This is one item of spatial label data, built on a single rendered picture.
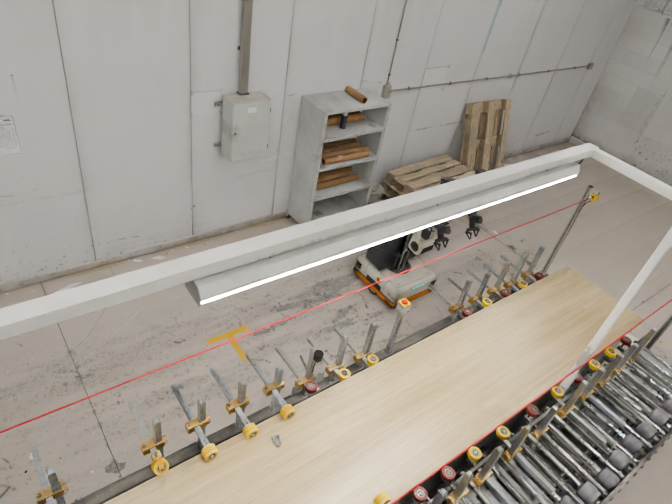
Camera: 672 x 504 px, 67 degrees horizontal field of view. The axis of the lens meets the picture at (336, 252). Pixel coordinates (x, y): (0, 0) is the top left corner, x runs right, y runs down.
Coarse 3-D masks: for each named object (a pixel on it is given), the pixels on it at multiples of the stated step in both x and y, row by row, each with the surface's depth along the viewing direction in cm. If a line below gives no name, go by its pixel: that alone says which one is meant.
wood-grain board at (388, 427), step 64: (512, 320) 407; (576, 320) 420; (640, 320) 434; (384, 384) 336; (448, 384) 345; (512, 384) 354; (256, 448) 286; (320, 448) 293; (384, 448) 300; (448, 448) 307
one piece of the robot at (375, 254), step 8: (392, 240) 504; (400, 240) 513; (368, 248) 528; (376, 248) 517; (384, 248) 507; (392, 248) 513; (400, 248) 519; (368, 256) 531; (376, 256) 520; (384, 256) 513; (392, 256) 522; (400, 256) 524; (408, 256) 542; (376, 264) 524; (384, 264) 522; (392, 264) 532; (400, 264) 530
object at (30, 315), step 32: (544, 160) 277; (576, 160) 295; (608, 160) 296; (416, 192) 227; (448, 192) 231; (320, 224) 195; (352, 224) 202; (192, 256) 169; (224, 256) 172; (256, 256) 179; (96, 288) 151; (128, 288) 153; (160, 288) 161; (640, 288) 304; (0, 320) 136; (32, 320) 140; (64, 320) 146; (608, 320) 322
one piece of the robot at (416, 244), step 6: (414, 234) 489; (420, 234) 483; (432, 234) 491; (414, 240) 492; (420, 240) 486; (426, 240) 491; (432, 240) 493; (414, 246) 494; (420, 246) 487; (426, 246) 491; (414, 252) 496; (420, 252) 492
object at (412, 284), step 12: (360, 264) 544; (372, 264) 533; (408, 264) 545; (420, 264) 547; (360, 276) 545; (372, 276) 528; (384, 276) 521; (396, 276) 524; (408, 276) 527; (420, 276) 530; (432, 276) 535; (372, 288) 533; (384, 288) 517; (396, 288) 509; (408, 288) 515; (420, 288) 528; (384, 300) 522; (396, 300) 512; (408, 300) 527
